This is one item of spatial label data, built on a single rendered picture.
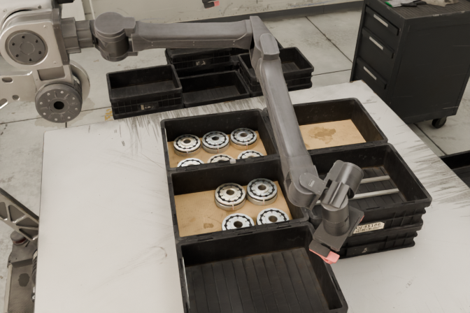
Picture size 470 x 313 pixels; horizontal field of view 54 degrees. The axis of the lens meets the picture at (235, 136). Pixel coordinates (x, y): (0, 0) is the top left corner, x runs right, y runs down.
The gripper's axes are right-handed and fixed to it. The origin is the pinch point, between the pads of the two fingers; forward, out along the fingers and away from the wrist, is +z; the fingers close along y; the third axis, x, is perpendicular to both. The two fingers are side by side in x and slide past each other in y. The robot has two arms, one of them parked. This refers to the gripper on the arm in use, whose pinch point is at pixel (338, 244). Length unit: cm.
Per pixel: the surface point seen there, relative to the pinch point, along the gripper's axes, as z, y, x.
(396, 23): 67, 170, 57
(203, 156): 27, 20, 68
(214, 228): 22.1, -4.1, 42.3
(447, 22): 73, 190, 35
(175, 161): 24, 12, 75
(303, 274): 24.8, -1.9, 11.1
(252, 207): 26.1, 9.8, 38.1
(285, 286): 22.9, -8.3, 13.2
